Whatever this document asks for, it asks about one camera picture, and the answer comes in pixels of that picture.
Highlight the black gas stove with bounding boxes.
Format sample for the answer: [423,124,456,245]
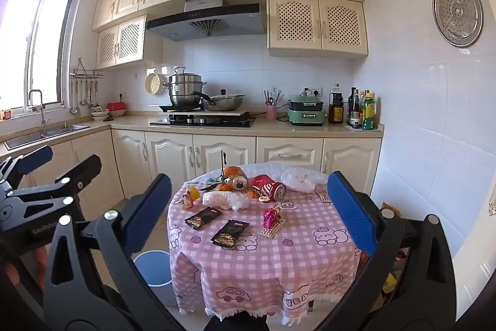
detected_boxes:
[149,114,257,128]

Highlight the large soy sauce bottle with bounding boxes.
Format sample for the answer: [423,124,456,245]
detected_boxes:
[328,83,345,124]

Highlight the black range hood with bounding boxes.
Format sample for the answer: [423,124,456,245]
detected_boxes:
[146,0,268,42]

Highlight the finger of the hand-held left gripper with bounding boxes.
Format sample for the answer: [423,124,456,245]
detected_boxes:
[0,154,102,223]
[0,145,54,192]

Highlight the green electric cooker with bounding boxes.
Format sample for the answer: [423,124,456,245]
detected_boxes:
[287,95,328,127]

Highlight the yellow pink wrapper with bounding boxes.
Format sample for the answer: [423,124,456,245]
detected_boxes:
[179,187,202,208]

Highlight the steel sink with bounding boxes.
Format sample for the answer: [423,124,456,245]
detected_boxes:
[4,123,91,150]

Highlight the crumpled white plastic bag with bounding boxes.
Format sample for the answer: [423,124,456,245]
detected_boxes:
[201,190,249,211]

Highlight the pink candy wrapper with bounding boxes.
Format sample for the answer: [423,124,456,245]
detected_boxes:
[263,205,283,229]

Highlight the round steel steamer tray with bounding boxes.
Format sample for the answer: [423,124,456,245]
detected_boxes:
[432,0,484,48]

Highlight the hanging utensil rack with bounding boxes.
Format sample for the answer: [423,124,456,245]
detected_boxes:
[70,57,104,113]

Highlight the crushed orange soda can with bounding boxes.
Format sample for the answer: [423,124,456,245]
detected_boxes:
[223,166,249,192]

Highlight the pink utensil holder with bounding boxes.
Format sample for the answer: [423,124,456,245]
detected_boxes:
[264,88,283,120]

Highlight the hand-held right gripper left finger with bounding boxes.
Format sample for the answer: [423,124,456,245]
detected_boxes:
[42,173,187,331]

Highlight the person's left hand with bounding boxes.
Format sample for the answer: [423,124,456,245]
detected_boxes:
[4,244,51,287]

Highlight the steel wok with lid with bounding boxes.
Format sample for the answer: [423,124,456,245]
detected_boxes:
[191,88,246,112]

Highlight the small cream lattice cabinet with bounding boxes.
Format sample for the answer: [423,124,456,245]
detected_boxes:
[95,15,147,70]

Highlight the steel faucet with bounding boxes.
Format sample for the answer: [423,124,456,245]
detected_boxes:
[27,89,49,134]

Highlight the wide cream lattice cabinet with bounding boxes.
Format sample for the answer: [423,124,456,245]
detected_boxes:
[267,0,369,61]

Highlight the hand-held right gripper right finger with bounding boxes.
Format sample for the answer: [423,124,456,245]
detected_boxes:
[306,171,456,331]

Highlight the pink checked tablecloth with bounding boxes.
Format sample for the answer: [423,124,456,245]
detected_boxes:
[166,163,367,328]

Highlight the blue trash bin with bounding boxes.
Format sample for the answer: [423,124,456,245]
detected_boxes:
[132,249,177,307]

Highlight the white pink-printed plastic bag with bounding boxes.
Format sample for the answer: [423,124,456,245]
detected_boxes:
[280,167,328,194]

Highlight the black snack wrapper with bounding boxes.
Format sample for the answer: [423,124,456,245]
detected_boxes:
[210,219,250,247]
[184,206,223,230]

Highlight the cream base cabinets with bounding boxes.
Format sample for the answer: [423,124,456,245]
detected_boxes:
[0,114,384,235]

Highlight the yellow colander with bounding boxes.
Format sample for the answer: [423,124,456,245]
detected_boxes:
[144,70,162,95]

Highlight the steel steamer pot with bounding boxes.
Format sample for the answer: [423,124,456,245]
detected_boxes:
[163,67,206,107]

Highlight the wafer biscuit pack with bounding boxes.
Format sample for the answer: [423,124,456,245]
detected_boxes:
[259,218,286,239]

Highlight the window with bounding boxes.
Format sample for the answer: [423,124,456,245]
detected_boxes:
[0,0,80,110]

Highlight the black induction cooker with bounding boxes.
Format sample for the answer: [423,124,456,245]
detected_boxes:
[159,104,202,113]

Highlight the crushed red soda can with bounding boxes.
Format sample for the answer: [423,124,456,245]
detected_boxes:
[250,174,287,202]

